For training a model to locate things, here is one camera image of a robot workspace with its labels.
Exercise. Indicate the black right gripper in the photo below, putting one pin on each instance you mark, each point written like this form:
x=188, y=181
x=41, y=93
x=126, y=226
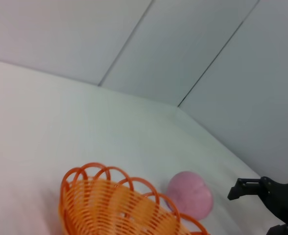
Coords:
x=286, y=200

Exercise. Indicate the pink peach with green leaf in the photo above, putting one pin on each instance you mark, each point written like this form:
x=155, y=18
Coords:
x=190, y=193

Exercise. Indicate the orange plastic woven basket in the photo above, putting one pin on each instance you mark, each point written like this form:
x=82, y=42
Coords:
x=97, y=195

